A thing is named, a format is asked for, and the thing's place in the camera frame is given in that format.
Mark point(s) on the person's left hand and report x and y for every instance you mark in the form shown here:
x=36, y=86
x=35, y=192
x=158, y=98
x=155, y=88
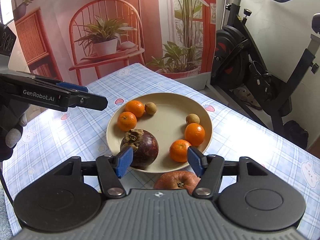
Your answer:
x=12, y=125

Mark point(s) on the red apple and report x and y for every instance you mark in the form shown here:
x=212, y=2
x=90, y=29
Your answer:
x=175, y=180

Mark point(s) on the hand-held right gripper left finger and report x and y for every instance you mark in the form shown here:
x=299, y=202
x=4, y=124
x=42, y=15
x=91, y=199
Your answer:
x=124, y=162

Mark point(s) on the blue plaid tablecloth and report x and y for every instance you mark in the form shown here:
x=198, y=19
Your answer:
x=75, y=135

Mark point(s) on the printed wall backdrop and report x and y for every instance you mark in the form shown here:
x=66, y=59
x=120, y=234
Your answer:
x=150, y=17

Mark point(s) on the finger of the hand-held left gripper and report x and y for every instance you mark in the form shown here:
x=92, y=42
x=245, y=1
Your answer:
x=72, y=87
x=92, y=102

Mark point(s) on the purple mangosteen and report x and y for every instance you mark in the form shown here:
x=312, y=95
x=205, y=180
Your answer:
x=145, y=147

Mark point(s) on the cream round plate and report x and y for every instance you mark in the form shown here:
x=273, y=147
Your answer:
x=165, y=125

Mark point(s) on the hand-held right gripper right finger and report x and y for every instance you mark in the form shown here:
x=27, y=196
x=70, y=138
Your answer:
x=196, y=161

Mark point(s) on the black exercise bike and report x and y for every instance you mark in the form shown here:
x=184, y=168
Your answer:
x=250, y=55

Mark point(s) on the brown longan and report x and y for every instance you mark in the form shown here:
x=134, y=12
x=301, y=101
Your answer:
x=150, y=108
x=192, y=119

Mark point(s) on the orange mandarin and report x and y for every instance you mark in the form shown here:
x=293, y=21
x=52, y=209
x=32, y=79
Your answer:
x=179, y=150
x=194, y=134
x=135, y=108
x=127, y=121

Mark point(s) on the black bag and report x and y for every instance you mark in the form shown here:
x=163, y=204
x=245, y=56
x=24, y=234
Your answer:
x=296, y=133

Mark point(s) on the pair of beige shoes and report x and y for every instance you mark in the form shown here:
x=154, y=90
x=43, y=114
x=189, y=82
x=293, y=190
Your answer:
x=246, y=97

